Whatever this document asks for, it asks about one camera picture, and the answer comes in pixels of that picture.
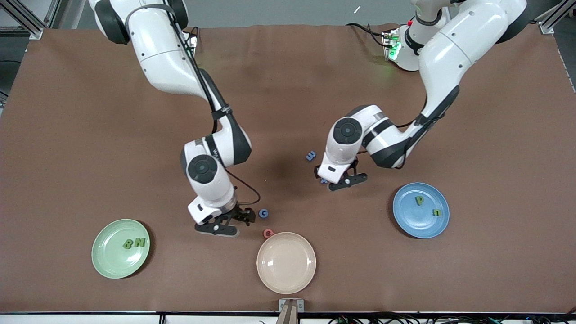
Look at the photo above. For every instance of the blue foam letter G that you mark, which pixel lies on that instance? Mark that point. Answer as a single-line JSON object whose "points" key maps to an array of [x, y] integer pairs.
{"points": [[260, 213]]}

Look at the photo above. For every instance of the blue foam letter m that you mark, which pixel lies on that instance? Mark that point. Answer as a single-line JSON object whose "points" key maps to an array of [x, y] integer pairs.
{"points": [[310, 155]]}

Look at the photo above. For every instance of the beige round plate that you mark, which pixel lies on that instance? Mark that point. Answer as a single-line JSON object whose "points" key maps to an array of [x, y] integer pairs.
{"points": [[286, 265]]}

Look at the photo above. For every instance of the green foam letter p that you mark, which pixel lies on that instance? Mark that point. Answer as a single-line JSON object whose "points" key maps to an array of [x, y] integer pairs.
{"points": [[418, 199]]}

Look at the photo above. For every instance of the green foam letter B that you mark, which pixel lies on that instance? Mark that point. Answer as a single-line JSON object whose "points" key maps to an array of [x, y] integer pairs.
{"points": [[128, 244]]}

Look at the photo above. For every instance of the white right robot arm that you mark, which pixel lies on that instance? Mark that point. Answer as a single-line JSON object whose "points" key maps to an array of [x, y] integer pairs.
{"points": [[157, 54]]}

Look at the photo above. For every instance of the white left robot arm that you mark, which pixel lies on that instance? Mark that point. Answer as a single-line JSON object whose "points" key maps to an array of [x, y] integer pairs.
{"points": [[454, 49]]}

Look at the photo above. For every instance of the blue round plate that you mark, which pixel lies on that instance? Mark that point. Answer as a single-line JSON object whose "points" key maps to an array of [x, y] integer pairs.
{"points": [[414, 220]]}

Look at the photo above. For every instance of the light green round plate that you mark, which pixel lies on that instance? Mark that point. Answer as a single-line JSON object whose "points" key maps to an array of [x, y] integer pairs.
{"points": [[112, 261]]}

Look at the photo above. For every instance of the brown table cloth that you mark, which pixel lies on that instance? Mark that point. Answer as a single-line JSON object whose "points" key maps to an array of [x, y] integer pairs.
{"points": [[90, 157]]}

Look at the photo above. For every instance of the metal base connector box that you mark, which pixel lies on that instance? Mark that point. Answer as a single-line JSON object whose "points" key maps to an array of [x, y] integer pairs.
{"points": [[193, 42], [390, 45]]}

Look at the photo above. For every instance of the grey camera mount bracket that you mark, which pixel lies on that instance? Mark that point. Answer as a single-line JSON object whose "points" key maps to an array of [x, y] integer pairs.
{"points": [[291, 310]]}

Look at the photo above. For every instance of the white table edge rail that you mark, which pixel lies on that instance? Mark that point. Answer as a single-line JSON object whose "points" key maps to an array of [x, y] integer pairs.
{"points": [[90, 320]]}

